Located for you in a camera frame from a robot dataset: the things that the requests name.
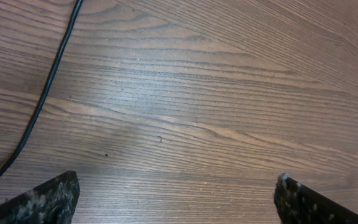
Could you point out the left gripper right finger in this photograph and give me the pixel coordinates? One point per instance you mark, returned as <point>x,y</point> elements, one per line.
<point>298,204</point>

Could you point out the black cable silver connector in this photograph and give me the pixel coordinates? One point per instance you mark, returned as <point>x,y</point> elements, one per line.
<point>46,88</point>

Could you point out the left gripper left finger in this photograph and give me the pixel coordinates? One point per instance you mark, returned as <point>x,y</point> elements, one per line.
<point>51,202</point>

